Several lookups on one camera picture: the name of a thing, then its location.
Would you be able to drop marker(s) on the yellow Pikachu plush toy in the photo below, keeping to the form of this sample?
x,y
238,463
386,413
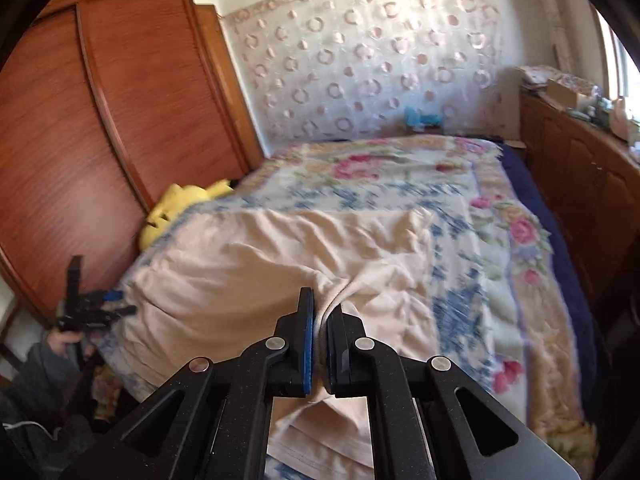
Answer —
x,y
174,201

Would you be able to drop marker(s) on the dark blue mattress sheet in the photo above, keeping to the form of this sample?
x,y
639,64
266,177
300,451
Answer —
x,y
586,342

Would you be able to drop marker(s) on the wooden side cabinet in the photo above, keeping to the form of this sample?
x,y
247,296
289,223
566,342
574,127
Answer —
x,y
589,183

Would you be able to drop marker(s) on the beige shirt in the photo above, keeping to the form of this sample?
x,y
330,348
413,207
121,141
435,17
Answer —
x,y
223,279

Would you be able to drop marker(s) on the cardboard box on cabinet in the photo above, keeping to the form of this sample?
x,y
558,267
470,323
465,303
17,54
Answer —
x,y
567,97

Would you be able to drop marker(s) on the person's left hand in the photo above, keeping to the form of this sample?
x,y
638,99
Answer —
x,y
72,345

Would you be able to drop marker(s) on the wooden louvered wardrobe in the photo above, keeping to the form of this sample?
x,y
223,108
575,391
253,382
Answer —
x,y
104,104

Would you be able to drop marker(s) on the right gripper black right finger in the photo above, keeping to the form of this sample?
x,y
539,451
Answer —
x,y
431,420

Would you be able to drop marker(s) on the floral blanket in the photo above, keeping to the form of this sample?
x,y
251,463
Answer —
x,y
499,311

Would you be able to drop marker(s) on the circle patterned sheer curtain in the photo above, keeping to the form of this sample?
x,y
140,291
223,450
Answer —
x,y
316,70

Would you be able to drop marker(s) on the blue toy on headboard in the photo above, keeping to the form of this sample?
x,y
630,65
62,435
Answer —
x,y
416,120

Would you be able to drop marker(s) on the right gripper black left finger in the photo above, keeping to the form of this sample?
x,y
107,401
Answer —
x,y
211,419

